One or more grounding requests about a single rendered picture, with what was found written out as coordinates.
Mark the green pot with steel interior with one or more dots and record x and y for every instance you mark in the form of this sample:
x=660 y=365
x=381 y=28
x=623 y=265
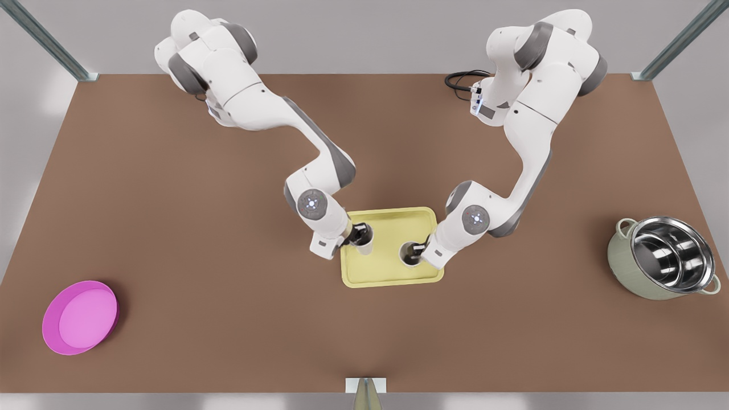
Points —
x=663 y=257

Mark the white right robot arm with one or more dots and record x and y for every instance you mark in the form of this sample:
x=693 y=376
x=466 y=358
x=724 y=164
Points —
x=250 y=97

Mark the yellow rectangular tray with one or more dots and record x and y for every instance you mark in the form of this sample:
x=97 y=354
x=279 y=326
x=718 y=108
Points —
x=387 y=267

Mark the silver frame post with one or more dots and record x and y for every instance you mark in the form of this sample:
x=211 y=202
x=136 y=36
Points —
x=45 y=40
x=365 y=393
x=678 y=40

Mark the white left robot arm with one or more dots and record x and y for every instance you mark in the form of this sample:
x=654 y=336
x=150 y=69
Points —
x=529 y=108

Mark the white cup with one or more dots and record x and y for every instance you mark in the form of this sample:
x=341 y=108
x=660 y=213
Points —
x=408 y=255
x=364 y=244

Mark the pink round bowl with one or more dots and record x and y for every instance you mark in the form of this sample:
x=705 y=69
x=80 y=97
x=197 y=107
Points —
x=80 y=317

